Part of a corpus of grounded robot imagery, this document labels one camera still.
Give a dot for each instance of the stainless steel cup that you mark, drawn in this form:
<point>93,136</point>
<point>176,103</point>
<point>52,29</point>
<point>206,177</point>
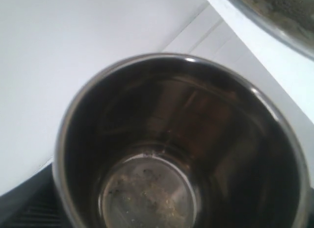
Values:
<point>181,117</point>

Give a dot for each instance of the white cabinet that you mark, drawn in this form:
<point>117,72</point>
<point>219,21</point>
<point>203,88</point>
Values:
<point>210,37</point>

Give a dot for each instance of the round steel mesh sieve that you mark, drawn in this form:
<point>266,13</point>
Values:
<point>289,21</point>

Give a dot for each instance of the yellow lentils and rice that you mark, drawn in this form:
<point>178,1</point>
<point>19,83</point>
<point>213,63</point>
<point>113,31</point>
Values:
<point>144,201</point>

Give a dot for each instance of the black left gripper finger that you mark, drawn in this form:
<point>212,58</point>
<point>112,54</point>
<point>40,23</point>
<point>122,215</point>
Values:
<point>33,204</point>

